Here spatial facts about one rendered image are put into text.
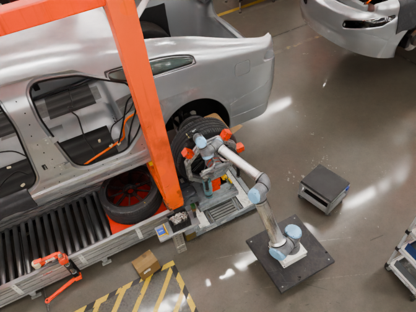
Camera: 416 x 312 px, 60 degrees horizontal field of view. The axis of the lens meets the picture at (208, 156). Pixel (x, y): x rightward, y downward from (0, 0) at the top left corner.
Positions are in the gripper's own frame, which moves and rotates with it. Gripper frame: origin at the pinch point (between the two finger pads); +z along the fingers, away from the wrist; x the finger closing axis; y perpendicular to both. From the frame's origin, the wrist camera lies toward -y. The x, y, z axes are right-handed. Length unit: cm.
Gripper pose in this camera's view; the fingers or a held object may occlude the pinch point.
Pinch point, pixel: (191, 132)
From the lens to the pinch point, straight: 338.0
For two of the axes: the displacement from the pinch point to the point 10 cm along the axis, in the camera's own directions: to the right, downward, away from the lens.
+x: -5.3, -7.5, -3.9
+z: -2.2, -3.2, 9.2
